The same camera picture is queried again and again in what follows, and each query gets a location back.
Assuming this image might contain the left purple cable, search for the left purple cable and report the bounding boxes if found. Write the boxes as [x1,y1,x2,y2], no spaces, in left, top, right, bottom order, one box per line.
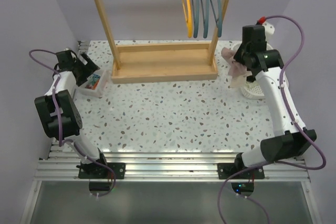
[28,49,118,196]

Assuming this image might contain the wooden clothes rack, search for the wooden clothes rack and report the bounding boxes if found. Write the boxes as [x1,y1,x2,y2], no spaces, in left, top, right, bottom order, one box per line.
[94,0,229,84]

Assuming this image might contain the teal hanger right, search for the teal hanger right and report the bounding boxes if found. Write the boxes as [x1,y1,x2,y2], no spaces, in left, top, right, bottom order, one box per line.
[210,0,223,38]

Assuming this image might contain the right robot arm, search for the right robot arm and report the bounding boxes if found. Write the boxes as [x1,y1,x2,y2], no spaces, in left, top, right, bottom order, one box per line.
[234,25,317,178]

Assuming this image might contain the pink beige underwear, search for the pink beige underwear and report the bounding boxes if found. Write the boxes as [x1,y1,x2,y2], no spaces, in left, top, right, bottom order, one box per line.
[221,47,251,88]

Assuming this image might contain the orange clothespin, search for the orange clothespin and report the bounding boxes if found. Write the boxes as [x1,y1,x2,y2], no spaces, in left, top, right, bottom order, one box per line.
[92,82,99,90]

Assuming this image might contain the teal hanger middle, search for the teal hanger middle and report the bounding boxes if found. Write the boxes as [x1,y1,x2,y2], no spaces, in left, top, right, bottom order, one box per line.
[201,0,209,38]

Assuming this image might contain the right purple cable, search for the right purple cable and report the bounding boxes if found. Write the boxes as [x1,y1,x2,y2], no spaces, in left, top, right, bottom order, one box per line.
[217,15,328,224]

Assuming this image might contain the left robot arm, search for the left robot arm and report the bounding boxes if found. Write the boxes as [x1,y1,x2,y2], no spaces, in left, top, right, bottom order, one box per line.
[34,49,109,178]

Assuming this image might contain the aluminium rail frame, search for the aluminium rail frame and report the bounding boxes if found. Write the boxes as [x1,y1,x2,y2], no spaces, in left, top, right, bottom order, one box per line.
[19,41,322,224]

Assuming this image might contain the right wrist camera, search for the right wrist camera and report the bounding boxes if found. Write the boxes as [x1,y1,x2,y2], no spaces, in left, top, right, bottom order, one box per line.
[256,17,275,42]

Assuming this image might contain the small white tray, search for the small white tray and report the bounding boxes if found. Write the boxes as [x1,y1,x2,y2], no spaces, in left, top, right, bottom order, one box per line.
[76,69,110,98]

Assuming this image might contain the purple cable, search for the purple cable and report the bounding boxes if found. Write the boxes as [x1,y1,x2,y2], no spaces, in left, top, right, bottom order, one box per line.
[217,15,328,224]
[28,49,118,196]

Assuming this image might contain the white plastic basket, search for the white plastic basket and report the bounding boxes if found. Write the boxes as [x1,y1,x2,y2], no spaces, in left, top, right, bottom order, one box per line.
[232,41,289,101]

